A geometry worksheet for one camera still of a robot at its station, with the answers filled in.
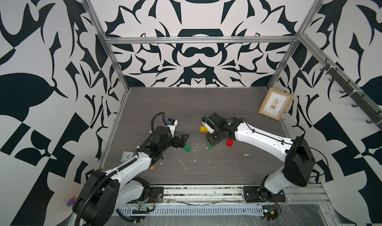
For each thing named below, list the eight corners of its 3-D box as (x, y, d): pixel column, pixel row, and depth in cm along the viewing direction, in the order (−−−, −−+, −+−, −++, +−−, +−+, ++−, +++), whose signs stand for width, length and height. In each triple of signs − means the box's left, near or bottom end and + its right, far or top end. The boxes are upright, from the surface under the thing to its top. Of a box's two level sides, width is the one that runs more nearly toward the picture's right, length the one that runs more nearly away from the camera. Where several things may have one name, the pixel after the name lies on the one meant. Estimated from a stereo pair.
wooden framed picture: (258, 112, 107) (266, 98, 96) (262, 100, 115) (270, 86, 103) (279, 121, 103) (290, 108, 91) (282, 108, 110) (293, 94, 99)
